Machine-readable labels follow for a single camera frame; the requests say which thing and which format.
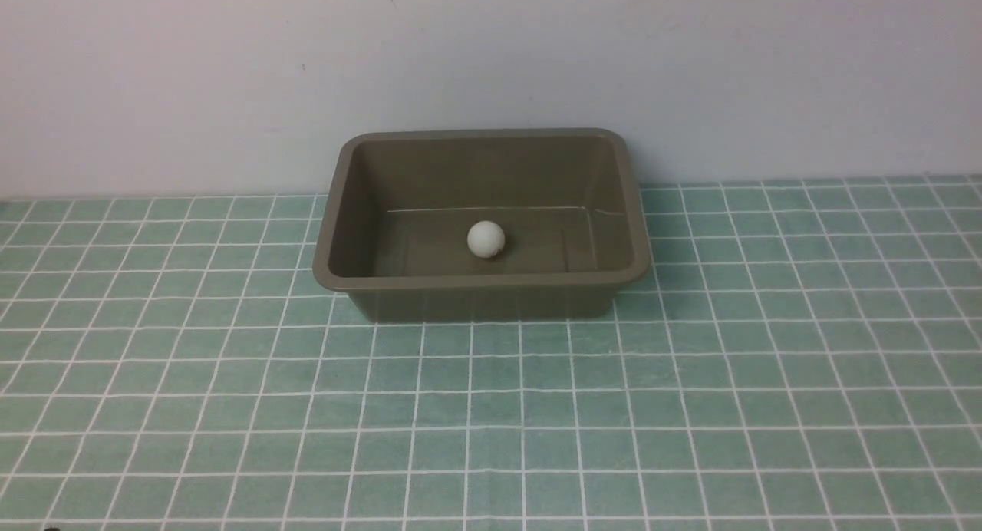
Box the white table-tennis ball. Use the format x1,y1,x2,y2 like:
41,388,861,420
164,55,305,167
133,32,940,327
466,220,506,259

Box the green checkered tablecloth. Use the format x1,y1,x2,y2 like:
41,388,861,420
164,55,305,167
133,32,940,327
1,175,981,530

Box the olive green plastic bin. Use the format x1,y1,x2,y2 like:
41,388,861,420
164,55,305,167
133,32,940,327
312,128,651,322

